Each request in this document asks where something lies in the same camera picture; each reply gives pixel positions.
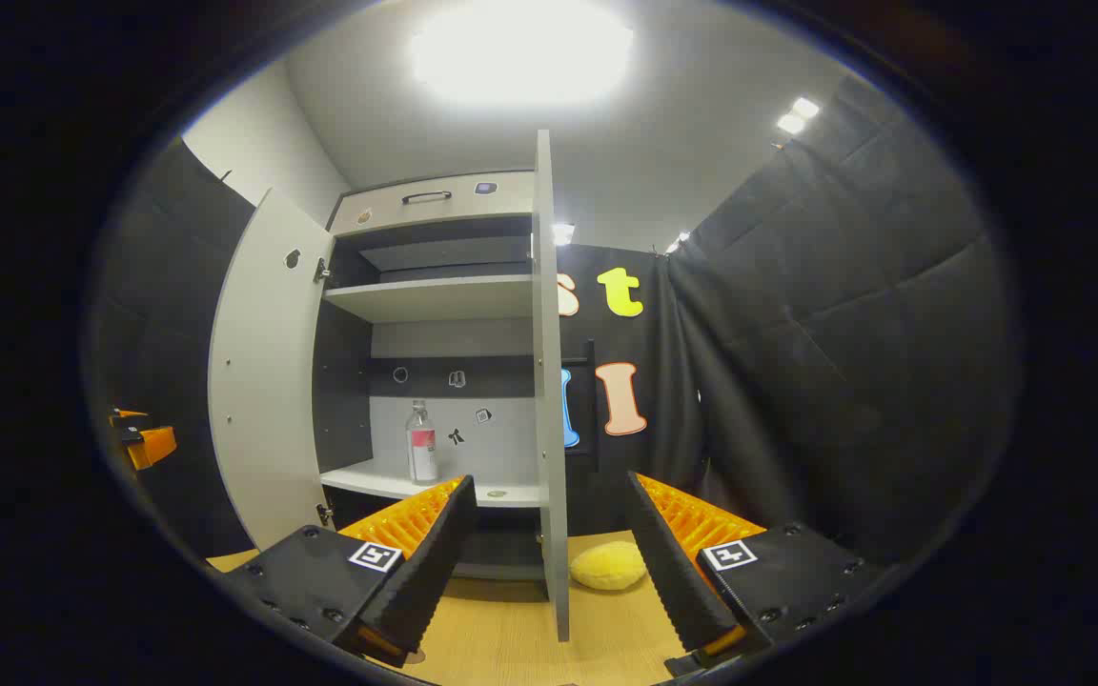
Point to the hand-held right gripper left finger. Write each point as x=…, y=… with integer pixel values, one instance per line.
x=435, y=562

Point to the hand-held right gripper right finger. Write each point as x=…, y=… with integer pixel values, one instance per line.
x=668, y=562

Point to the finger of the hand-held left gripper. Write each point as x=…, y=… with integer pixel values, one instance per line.
x=156, y=448
x=130, y=413

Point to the brown round coaster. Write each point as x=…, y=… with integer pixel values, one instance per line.
x=413, y=656

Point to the clear plastic bottle red label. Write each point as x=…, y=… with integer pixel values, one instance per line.
x=422, y=453

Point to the white cabinet door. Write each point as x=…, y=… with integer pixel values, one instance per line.
x=263, y=381
x=549, y=381

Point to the white and grey cabinet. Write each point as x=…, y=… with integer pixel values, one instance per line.
x=435, y=297

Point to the white cabinet drawer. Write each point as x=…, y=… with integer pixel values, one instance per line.
x=387, y=211

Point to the yellow plush toy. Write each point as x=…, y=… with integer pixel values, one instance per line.
x=606, y=567

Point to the black backdrop cloth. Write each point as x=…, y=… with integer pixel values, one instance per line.
x=844, y=333

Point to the small ceiling light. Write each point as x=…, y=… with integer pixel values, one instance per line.
x=678, y=241
x=804, y=107
x=562, y=233
x=790, y=123

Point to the large ceiling light panel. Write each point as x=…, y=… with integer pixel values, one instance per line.
x=520, y=48

